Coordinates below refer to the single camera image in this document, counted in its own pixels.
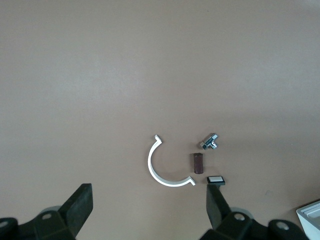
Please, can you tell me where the white half-ring pipe clamp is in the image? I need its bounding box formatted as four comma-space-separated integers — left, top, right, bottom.
147, 134, 197, 187

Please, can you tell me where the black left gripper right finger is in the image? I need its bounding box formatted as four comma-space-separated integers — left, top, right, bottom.
199, 184, 307, 240

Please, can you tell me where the black switch with white face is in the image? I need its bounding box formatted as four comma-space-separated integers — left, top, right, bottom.
206, 175, 227, 186

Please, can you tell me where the dark brown small part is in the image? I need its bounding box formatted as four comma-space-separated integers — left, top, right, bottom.
191, 152, 205, 175

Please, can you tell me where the small metal tee fitting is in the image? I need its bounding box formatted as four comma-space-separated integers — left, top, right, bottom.
199, 133, 220, 151

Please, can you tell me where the white drawer cabinet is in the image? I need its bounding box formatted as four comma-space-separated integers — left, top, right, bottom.
295, 198, 320, 240

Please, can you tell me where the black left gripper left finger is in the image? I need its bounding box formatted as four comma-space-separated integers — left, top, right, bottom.
0, 183, 94, 240

